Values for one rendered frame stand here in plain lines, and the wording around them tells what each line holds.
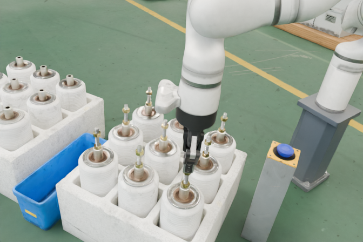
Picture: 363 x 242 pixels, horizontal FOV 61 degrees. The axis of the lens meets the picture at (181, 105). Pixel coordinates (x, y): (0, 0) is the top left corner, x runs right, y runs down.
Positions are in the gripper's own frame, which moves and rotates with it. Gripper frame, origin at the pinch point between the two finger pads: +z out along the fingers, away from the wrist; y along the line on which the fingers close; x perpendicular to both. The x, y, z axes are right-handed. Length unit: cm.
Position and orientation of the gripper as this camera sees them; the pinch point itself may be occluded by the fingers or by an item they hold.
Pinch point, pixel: (188, 161)
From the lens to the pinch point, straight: 64.0
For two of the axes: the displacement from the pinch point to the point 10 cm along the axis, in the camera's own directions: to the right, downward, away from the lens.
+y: 0.3, -5.4, 8.4
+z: -1.0, 8.4, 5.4
